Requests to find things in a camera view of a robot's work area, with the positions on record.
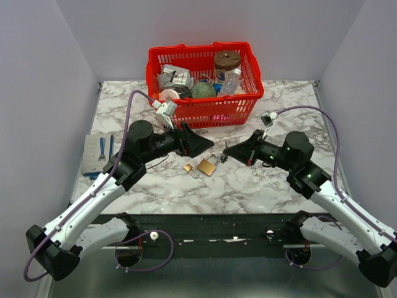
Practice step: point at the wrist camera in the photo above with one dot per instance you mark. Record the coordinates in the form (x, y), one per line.
(269, 120)
(164, 112)

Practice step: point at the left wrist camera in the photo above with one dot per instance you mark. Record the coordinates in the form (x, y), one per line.
(164, 112)

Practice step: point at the large brass padlock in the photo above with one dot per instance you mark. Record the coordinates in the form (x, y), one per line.
(208, 165)

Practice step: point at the black metal base rail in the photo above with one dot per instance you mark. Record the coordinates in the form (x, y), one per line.
(212, 236)

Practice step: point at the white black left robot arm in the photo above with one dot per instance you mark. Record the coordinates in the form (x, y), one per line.
(60, 244)

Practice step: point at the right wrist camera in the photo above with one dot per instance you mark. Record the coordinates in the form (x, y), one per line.
(269, 120)

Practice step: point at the keys with panda keychain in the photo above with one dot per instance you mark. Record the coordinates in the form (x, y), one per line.
(224, 156)

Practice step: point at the grey foil pouch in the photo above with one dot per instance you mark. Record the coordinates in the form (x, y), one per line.
(171, 75)

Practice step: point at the jar with brown lid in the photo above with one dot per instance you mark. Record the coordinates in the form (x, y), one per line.
(225, 62)

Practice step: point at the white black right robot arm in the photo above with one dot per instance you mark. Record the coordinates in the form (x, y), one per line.
(365, 241)

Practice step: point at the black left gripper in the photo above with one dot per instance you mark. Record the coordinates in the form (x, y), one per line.
(188, 143)

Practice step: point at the blue razor package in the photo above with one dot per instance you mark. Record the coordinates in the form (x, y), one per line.
(98, 149)

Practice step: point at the black tape roll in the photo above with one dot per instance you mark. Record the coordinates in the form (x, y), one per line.
(176, 92)

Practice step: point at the small brass padlock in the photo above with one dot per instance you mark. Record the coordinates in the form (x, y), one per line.
(192, 171)

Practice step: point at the red plastic shopping basket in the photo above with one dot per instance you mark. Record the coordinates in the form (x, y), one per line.
(214, 111)

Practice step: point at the clear plastic bottle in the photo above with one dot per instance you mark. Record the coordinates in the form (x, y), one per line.
(231, 84)

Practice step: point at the green glitter ball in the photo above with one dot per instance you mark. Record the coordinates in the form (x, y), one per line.
(202, 89)

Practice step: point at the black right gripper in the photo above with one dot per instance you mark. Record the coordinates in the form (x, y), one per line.
(245, 151)

